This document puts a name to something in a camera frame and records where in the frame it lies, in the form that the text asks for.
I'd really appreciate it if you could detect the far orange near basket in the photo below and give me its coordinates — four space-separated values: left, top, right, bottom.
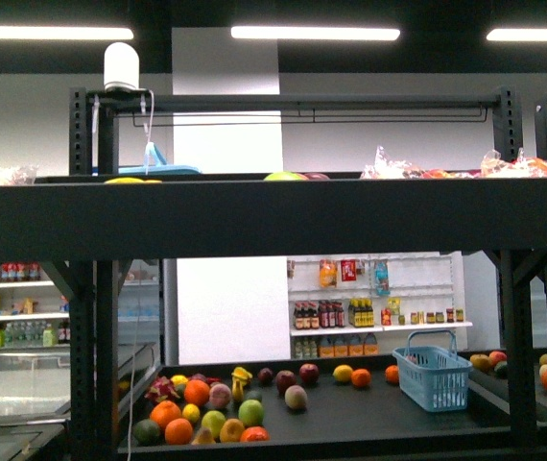
385 365 399 385

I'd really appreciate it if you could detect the ceiling light strip middle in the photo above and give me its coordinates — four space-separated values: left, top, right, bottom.
230 26 401 41

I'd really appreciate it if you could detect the far yellow lemon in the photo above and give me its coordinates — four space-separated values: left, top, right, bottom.
332 364 354 383

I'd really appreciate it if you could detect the black metal shelf rack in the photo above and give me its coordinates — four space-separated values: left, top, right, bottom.
0 85 547 461

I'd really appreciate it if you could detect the ceiling light strip right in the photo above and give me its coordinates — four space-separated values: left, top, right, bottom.
487 28 547 42

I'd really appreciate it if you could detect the far peach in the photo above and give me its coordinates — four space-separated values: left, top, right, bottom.
284 384 308 411

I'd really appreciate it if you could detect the ceiling light strip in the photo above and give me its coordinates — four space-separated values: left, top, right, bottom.
487 28 547 42
0 26 134 40
230 26 401 41

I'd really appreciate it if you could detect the bagged fruit shelf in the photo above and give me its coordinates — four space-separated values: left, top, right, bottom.
360 145 424 180
480 148 547 179

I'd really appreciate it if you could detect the blue basket on top shelf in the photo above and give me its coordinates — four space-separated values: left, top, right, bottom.
118 141 202 177

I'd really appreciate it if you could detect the white wall product shelf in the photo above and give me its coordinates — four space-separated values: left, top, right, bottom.
287 252 472 359

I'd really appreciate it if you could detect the yellow fruit top shelf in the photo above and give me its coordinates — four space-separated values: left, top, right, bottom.
104 177 162 184

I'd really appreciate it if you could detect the bagged fruit middle top shelf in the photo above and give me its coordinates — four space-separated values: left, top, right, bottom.
360 145 424 180

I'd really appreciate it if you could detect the light blue shopping basket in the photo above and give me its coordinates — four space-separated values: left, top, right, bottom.
392 328 473 413

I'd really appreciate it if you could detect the plastic bag left top shelf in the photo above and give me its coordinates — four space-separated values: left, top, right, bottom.
0 165 38 186

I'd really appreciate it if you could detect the white hanging cable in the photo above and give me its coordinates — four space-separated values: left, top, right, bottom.
139 88 155 175

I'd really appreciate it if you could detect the ceiling light strip left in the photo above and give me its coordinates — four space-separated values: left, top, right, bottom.
0 26 134 40

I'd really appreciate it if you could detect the far dark red apple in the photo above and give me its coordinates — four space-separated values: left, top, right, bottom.
275 370 297 397

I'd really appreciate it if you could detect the white dome camera device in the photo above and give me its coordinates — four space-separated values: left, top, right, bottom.
104 42 140 91

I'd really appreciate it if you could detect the green apple top shelf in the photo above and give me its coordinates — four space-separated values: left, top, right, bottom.
264 171 308 182

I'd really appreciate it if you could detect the far green apple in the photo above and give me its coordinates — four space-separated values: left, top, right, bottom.
238 400 265 427

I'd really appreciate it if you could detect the left drinks shelf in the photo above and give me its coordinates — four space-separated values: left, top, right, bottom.
0 262 71 349

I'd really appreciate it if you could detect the far orange beside lemon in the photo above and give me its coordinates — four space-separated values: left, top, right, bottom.
350 369 371 389

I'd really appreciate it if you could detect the bagged fruit right top shelf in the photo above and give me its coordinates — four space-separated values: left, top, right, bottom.
480 148 547 179

